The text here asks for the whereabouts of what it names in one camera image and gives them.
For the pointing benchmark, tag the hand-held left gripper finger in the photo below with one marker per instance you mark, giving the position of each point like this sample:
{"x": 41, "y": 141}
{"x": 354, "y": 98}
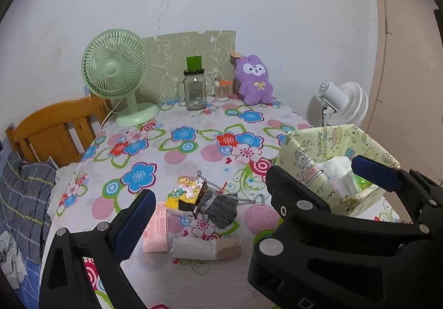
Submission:
{"x": 135, "y": 222}

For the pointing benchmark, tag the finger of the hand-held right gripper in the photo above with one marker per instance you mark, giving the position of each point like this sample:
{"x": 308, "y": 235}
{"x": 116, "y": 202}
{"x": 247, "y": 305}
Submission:
{"x": 375, "y": 174}
{"x": 297, "y": 191}

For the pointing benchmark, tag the orange green tissue pack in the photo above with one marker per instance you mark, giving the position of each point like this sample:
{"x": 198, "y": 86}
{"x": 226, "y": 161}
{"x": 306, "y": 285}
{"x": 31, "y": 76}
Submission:
{"x": 363, "y": 184}

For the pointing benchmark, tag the pink packet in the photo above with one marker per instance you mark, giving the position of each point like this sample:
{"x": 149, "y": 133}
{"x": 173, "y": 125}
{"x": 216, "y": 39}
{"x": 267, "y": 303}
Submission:
{"x": 157, "y": 229}

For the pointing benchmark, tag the white tissue pack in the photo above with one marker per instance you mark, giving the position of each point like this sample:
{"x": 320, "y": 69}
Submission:
{"x": 337, "y": 174}

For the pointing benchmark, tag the yellow printed paper box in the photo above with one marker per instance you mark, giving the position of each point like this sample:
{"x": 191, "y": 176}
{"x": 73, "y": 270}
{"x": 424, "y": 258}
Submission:
{"x": 311, "y": 143}

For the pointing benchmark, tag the yellow cartoon tissue pack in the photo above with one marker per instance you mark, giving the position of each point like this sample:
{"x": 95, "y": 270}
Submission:
{"x": 185, "y": 191}

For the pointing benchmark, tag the white beige bandage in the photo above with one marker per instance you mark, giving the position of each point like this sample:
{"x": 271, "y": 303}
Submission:
{"x": 193, "y": 248}

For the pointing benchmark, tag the floral tablecloth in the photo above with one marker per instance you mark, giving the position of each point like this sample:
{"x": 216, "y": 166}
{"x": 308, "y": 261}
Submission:
{"x": 173, "y": 157}

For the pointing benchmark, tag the white standing fan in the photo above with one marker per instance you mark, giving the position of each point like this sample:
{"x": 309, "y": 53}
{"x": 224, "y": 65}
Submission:
{"x": 349, "y": 101}

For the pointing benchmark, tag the beige door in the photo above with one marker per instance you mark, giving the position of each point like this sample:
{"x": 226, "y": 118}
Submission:
{"x": 408, "y": 87}

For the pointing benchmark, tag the plaid blanket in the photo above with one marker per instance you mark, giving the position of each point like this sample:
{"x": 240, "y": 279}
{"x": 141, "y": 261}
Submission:
{"x": 24, "y": 198}

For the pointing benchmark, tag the purple plush bunny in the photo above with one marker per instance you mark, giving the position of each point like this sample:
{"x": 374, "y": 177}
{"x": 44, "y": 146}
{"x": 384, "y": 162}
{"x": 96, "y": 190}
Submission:
{"x": 254, "y": 84}

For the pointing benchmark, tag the clear cotton swab container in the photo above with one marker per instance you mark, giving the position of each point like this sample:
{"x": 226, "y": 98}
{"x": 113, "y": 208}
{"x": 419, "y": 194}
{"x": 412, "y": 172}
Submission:
{"x": 222, "y": 93}

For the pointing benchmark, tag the white crumpled cloth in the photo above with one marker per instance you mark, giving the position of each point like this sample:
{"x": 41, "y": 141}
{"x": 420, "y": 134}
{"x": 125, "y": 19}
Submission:
{"x": 10, "y": 257}

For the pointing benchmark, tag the glass jar with green lid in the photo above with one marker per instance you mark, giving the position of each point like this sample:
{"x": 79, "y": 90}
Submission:
{"x": 195, "y": 94}

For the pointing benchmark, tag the green desk fan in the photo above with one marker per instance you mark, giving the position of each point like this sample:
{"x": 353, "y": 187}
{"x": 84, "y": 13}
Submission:
{"x": 110, "y": 67}

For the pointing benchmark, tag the green patterned board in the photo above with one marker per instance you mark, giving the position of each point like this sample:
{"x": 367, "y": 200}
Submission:
{"x": 166, "y": 53}

